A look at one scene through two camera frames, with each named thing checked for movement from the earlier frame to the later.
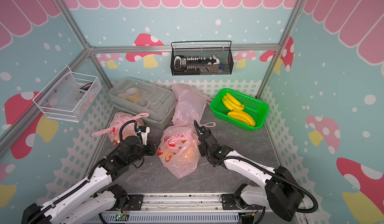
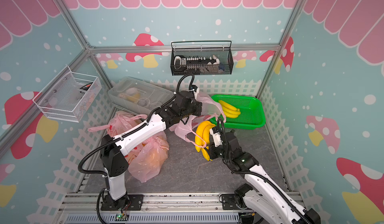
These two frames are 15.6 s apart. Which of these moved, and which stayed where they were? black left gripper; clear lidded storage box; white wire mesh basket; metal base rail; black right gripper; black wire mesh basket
Moved: black right gripper; black left gripper
Stayed: black wire mesh basket; white wire mesh basket; clear lidded storage box; metal base rail
